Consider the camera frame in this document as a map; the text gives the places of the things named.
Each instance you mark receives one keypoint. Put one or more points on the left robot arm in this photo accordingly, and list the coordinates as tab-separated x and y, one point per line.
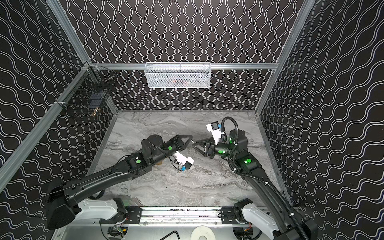
64	198

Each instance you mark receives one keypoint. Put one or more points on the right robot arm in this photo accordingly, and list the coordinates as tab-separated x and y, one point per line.
283	222

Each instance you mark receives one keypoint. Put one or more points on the black allen key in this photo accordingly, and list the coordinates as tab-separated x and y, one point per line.
170	234

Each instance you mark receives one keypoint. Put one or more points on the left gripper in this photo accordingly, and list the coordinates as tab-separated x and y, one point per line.
178	143

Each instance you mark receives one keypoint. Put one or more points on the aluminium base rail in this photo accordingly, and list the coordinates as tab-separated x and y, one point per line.
147	216

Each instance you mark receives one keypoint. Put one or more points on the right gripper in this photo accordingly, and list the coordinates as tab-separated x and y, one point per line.
208	148

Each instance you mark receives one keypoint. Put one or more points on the black wire wall basket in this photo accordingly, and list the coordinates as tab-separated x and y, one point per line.
88	99

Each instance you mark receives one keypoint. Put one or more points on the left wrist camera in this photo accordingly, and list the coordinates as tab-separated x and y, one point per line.
185	162

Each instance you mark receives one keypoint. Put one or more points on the white tape roll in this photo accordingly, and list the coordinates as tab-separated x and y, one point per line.
202	232

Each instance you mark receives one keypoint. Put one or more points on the white mesh wall basket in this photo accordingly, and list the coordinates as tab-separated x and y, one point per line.
178	75

